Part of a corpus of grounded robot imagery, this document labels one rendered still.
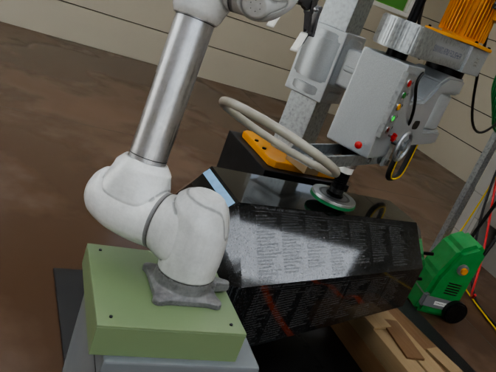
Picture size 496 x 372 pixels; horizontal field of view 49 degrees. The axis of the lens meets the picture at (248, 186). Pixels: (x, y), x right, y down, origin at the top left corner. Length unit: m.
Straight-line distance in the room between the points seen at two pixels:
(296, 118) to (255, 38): 5.48
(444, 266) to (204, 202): 2.79
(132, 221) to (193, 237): 0.16
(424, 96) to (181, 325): 1.77
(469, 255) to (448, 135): 5.45
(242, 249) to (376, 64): 0.94
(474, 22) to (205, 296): 2.02
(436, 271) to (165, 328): 2.85
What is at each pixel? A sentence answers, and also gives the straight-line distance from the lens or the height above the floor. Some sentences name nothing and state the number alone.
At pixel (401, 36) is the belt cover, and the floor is 1.65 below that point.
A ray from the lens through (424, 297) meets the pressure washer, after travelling 3.96.
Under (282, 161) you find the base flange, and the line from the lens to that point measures 3.14.
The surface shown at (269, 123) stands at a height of 1.29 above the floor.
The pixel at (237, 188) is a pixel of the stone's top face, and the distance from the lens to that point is 2.33.
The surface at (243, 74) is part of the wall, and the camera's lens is 8.76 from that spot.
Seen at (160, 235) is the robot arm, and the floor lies 1.03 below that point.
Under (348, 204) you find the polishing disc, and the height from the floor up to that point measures 0.90.
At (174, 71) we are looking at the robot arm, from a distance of 1.36.
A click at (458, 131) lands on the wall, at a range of 9.08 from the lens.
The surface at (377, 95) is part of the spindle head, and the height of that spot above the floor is 1.40.
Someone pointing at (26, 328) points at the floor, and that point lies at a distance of 2.61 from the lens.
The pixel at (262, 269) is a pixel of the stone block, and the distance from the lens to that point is 2.19.
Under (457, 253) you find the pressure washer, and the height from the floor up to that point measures 0.49.
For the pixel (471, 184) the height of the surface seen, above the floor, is 0.72.
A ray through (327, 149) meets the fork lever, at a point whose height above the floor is 1.11.
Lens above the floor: 1.67
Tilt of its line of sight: 20 degrees down
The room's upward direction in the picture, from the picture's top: 21 degrees clockwise
